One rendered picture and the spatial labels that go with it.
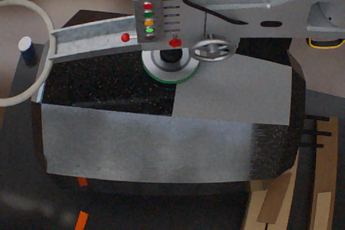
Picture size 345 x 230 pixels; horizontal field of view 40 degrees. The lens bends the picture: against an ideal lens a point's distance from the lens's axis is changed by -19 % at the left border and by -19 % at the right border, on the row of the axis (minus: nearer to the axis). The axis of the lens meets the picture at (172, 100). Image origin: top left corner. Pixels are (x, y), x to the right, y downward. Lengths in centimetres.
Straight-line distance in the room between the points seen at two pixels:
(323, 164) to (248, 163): 85
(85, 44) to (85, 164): 53
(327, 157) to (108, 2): 165
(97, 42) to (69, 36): 12
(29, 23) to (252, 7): 200
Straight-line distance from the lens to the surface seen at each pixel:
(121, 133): 215
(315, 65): 323
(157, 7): 156
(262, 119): 212
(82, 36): 202
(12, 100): 190
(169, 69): 211
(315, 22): 187
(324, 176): 292
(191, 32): 176
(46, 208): 294
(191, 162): 218
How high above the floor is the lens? 283
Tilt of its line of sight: 69 degrees down
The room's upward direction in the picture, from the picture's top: 1 degrees counter-clockwise
